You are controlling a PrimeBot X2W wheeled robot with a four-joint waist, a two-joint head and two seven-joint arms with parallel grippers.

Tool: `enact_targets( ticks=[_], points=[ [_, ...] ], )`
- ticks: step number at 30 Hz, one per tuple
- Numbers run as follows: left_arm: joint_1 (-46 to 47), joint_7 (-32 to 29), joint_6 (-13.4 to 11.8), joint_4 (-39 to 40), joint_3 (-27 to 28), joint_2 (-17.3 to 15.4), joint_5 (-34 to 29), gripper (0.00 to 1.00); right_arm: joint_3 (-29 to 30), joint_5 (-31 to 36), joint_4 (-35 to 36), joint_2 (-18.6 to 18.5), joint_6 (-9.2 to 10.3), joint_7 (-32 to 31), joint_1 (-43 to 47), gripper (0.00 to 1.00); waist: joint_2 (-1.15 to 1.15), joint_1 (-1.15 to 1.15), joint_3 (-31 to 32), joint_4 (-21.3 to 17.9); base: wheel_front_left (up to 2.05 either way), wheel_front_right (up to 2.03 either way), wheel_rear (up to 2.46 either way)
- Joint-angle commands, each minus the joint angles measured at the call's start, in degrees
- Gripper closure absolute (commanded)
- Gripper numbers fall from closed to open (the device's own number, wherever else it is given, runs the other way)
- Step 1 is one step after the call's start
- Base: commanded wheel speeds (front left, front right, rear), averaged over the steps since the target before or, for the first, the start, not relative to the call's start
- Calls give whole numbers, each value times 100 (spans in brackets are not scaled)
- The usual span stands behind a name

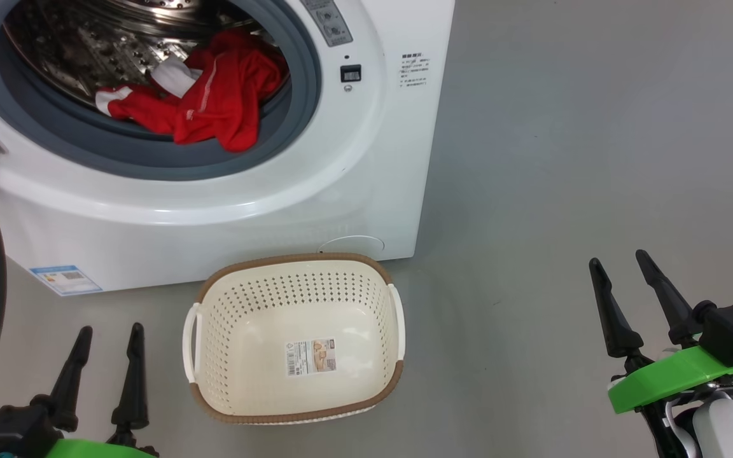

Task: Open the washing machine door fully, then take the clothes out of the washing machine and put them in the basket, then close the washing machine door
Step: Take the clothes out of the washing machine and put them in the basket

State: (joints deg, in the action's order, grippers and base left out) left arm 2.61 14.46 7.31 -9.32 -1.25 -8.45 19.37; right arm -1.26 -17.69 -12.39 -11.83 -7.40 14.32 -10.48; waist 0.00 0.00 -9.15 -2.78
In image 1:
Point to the blue energy label sticker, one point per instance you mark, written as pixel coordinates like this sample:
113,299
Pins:
67,280

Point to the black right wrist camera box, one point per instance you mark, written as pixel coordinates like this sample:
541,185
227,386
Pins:
732,331

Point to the red and white jersey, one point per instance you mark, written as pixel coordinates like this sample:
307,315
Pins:
226,102

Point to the stainless steel perforated drum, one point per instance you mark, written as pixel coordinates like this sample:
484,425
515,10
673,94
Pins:
74,57

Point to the cream laundry basket brown rim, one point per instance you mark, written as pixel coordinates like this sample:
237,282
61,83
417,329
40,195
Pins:
258,356

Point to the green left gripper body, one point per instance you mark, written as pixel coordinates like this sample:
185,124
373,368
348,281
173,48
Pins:
99,450

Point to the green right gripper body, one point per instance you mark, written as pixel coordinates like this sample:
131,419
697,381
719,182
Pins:
665,378

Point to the white front-load washing machine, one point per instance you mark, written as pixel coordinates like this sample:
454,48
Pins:
226,216

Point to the grey instruction sticker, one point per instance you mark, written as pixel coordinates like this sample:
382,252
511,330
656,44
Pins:
331,22

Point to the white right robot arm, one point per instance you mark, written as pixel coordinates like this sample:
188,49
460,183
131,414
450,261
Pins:
723,426

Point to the white mesh cloth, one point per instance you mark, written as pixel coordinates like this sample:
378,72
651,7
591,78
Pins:
175,77

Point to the round white filter cover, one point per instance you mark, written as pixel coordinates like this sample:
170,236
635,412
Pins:
354,243

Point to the paper product label sticker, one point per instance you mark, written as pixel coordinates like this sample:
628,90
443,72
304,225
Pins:
311,357

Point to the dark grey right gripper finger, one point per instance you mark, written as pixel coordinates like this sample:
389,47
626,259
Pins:
614,324
669,299

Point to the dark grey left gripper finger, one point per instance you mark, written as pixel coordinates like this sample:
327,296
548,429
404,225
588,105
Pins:
74,375
132,394

